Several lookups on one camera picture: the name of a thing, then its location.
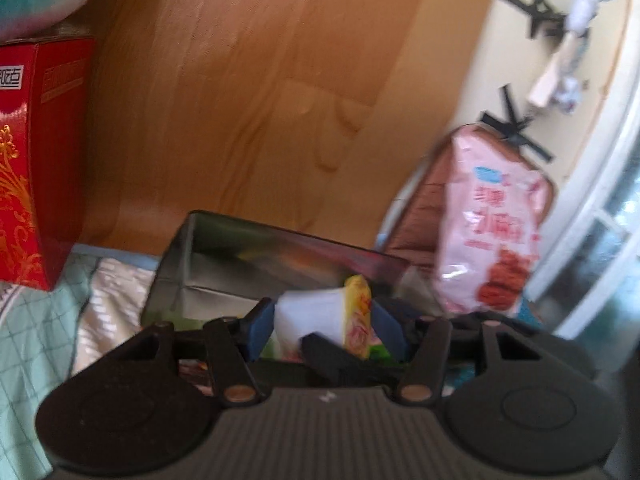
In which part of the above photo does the brown cushion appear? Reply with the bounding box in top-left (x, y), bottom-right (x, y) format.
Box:
top-left (384, 124), bottom-right (557, 311)

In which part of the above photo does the red gift box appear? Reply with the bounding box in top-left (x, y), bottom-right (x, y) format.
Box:
top-left (0, 36), bottom-right (97, 292)

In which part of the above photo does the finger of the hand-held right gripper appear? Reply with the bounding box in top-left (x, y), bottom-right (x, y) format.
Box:
top-left (300, 332), bottom-right (407, 389)

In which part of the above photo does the patterned bed sheet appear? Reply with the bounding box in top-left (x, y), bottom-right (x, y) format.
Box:
top-left (0, 245), bottom-right (166, 480)

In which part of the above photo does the pink snack bag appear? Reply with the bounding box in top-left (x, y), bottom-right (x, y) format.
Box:
top-left (431, 126), bottom-right (547, 320)

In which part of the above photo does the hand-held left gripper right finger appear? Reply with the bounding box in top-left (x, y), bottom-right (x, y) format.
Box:
top-left (372, 300), bottom-right (551, 406)

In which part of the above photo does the black tape cross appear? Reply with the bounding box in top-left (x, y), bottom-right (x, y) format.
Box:
top-left (494, 0), bottom-right (568, 41)
top-left (479, 84), bottom-right (558, 163)

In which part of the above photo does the dark printed tin box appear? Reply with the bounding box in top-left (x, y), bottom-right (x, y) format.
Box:
top-left (141, 210), bottom-right (412, 361)

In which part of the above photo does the white jelly cup yellow lid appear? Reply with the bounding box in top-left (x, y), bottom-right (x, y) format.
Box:
top-left (274, 274), bottom-right (375, 361)

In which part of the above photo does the wooden headboard panel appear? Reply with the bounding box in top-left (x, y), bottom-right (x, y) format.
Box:
top-left (75, 0), bottom-right (503, 266)

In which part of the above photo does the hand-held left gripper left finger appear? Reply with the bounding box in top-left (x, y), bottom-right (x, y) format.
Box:
top-left (107, 299), bottom-right (275, 406)

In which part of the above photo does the white window frame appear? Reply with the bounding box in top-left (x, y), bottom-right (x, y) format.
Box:
top-left (520, 35), bottom-right (640, 341)

